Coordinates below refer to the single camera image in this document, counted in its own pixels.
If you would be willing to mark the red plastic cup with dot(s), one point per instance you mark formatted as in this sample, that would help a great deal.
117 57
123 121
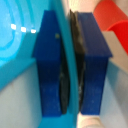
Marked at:
111 16

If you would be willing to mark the light blue bowl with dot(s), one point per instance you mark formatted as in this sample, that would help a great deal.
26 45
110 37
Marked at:
20 40

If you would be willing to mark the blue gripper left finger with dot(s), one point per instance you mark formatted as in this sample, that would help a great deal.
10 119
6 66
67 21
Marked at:
50 63

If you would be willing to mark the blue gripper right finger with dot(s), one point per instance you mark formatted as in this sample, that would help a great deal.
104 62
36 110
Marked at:
93 63

